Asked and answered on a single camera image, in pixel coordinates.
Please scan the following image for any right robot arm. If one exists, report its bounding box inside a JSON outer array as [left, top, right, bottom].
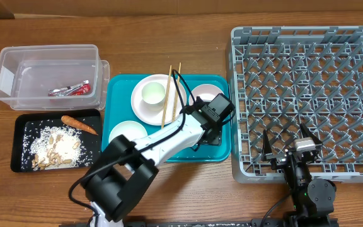
[[260, 123, 338, 227]]

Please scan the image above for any right wooden chopstick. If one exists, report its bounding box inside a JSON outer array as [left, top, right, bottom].
[[172, 74, 180, 122]]

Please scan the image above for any small white plate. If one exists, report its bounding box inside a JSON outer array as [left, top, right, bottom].
[[192, 84, 224, 102]]

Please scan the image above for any large white plate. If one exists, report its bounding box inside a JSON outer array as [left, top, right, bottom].
[[131, 74, 182, 126]]

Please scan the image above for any left wooden chopstick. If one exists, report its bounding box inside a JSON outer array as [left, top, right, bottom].
[[161, 65, 172, 128]]

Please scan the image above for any white cup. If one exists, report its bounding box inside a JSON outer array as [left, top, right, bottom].
[[142, 82, 166, 106]]

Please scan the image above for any grey dishwasher rack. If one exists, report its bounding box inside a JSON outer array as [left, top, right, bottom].
[[226, 26, 363, 183]]

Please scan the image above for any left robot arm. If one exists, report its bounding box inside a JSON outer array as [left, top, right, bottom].
[[81, 94, 235, 226]]

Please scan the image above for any white bowl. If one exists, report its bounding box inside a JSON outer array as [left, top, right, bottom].
[[108, 120, 147, 143]]

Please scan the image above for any black waste tray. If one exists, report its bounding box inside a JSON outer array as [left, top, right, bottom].
[[11, 109, 102, 172]]

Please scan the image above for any clear plastic bin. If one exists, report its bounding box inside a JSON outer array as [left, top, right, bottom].
[[0, 44, 110, 111]]

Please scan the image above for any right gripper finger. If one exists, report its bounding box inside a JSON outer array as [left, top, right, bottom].
[[299, 123, 323, 148], [261, 129, 273, 161]]

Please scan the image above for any peanut shells and rice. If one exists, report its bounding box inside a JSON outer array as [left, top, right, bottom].
[[20, 120, 100, 172]]

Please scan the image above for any red silver snack wrapper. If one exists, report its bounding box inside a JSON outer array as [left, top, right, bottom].
[[48, 80, 91, 96]]

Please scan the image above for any orange carrot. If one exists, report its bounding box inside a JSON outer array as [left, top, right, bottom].
[[61, 115, 98, 136]]

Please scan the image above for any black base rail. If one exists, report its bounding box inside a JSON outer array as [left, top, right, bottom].
[[123, 218, 339, 227]]

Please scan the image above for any wooden chopstick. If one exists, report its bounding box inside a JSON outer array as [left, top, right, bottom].
[[172, 74, 180, 122], [161, 65, 172, 128]]

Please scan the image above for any teal serving tray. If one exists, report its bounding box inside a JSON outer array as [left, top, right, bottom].
[[101, 74, 232, 163]]

